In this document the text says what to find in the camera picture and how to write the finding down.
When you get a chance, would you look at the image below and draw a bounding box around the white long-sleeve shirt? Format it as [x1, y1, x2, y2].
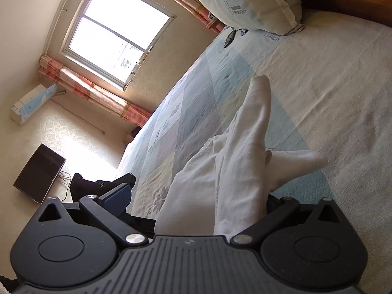
[154, 75, 329, 238]

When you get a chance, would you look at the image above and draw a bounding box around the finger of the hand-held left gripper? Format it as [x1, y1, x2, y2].
[113, 172, 137, 191]
[121, 210, 157, 238]

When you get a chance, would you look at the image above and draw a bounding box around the black phone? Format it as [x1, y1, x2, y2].
[223, 29, 236, 49]

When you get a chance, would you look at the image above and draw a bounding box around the wall power strip with cables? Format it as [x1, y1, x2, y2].
[56, 168, 73, 203]

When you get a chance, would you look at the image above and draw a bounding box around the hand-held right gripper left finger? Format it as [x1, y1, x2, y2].
[36, 183, 148, 248]

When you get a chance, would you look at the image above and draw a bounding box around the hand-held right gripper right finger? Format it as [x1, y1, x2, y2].
[230, 194, 342, 248]

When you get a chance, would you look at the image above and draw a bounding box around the large pastel printed pillow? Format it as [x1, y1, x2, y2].
[187, 0, 304, 36]

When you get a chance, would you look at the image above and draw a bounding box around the white air conditioner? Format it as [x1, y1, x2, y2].
[9, 83, 58, 126]

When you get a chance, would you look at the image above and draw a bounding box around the black wall television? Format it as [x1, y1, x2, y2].
[13, 143, 67, 205]

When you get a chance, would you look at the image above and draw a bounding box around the window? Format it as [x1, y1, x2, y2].
[60, 0, 178, 92]

